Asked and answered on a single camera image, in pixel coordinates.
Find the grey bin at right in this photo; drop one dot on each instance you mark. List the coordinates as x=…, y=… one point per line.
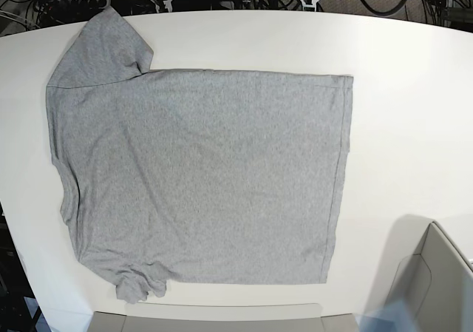
x=432, y=289

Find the grey T-shirt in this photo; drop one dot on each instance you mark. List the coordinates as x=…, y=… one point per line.
x=196, y=176

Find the grey tray at bottom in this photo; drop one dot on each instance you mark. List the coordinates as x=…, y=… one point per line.
x=152, y=316

